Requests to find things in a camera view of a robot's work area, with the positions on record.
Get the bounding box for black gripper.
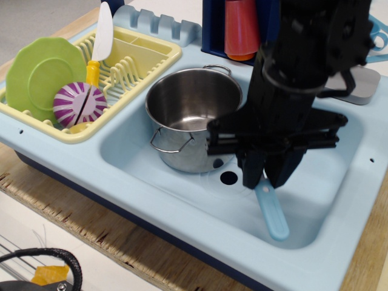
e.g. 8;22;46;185
207;60;347;189

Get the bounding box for white spoon blue handle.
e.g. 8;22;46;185
255;176;290;241

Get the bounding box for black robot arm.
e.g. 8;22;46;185
207;1;373;189

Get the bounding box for light blue toy sink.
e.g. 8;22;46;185
0;4;388;291

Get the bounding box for grey toy faucet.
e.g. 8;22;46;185
325;66;381;105

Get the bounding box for dark blue cup holder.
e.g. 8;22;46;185
202;1;280;65

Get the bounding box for red plastic cup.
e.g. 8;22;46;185
224;0;261;61

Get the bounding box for blue utensil on table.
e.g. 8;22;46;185
367;54;388;64

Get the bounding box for yellow dish rack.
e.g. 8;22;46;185
1;27;182;144

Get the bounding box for blue plastic mug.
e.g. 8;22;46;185
369;15;387;52

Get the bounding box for purple white toy ball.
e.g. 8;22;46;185
53;82;108;129

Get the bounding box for green plastic plate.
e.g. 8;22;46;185
5;37;86;124

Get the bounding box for yellow tape piece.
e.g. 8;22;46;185
30;265;70;286

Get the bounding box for steel pot with handles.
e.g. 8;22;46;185
145;65;243;173

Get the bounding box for white knife yellow handle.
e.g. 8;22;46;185
86;1;113;87

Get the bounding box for black braided cable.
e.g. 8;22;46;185
0;247;84;286

